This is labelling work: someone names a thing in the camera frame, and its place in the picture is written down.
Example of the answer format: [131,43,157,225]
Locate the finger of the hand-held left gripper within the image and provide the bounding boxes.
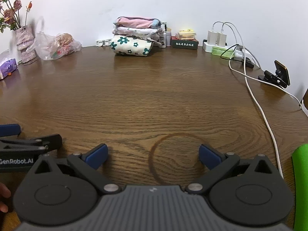
[0,134,62,152]
[0,124,22,139]

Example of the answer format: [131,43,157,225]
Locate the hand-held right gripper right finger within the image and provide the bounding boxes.
[188,144,275,195]

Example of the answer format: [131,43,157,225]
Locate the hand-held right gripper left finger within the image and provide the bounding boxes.
[35,144,121,195]

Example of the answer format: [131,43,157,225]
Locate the pink blue purple-trimmed garment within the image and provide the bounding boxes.
[113,17,162,29]

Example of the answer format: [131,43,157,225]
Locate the folded cream green-flowered clothes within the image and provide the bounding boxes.
[111,36,154,57]

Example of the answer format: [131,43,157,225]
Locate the folded pink floral clothes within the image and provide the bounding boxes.
[113,26,164,45]

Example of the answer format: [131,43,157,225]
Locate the person's left hand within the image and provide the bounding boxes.
[0,182,11,213]

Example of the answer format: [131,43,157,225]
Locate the purple tissue pack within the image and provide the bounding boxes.
[0,49,18,80]

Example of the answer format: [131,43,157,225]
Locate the clear plastic bag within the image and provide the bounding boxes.
[32,31,82,60]

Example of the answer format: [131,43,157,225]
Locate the bright green block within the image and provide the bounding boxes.
[291,144,308,231]

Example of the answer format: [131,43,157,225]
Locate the light green packet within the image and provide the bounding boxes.
[212,47,235,56]

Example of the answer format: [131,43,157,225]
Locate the black phone holder clip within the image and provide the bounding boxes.
[258,60,291,89]

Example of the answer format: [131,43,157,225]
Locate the dark rectangular box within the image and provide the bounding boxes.
[171,36,199,50]

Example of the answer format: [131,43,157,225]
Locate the white charger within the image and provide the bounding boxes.
[207,30,218,46]
[217,32,227,47]

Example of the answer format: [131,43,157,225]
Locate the dried pink flower bouquet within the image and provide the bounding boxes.
[0,0,33,33]

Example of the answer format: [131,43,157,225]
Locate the stack of yellow cards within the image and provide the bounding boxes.
[175,29,196,39]

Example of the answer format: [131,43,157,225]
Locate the white bottle black cap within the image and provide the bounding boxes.
[160,22,167,48]

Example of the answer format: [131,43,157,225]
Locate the black cable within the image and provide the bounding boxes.
[220,44,255,68]

